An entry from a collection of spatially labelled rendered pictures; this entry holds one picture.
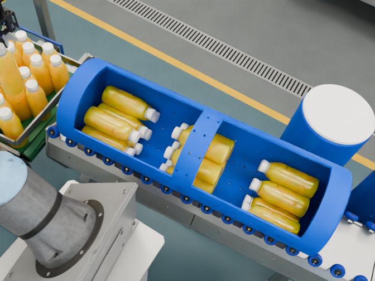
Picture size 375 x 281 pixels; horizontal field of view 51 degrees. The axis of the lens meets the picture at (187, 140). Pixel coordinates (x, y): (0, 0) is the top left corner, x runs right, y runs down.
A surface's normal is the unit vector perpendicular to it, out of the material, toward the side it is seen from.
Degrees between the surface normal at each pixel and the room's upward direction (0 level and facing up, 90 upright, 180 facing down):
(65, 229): 29
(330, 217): 35
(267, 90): 0
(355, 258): 0
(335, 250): 0
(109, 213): 45
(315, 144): 90
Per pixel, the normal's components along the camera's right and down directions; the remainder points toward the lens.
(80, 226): 0.58, -0.40
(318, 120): 0.11, -0.53
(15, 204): 0.49, 0.23
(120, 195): -0.56, -0.66
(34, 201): 0.72, -0.09
